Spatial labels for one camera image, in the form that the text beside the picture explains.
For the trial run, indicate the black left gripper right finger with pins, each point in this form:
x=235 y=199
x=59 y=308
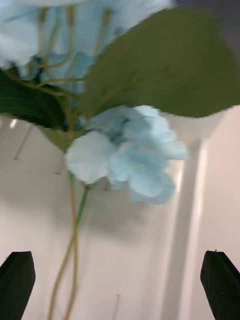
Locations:
x=223 y=285

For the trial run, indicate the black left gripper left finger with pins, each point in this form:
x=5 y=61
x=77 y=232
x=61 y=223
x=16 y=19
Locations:
x=15 y=282

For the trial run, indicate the pale blue flower large leaf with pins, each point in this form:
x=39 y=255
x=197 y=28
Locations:
x=162 y=62

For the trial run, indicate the white slotted plastic box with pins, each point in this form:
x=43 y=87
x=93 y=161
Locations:
x=125 y=262

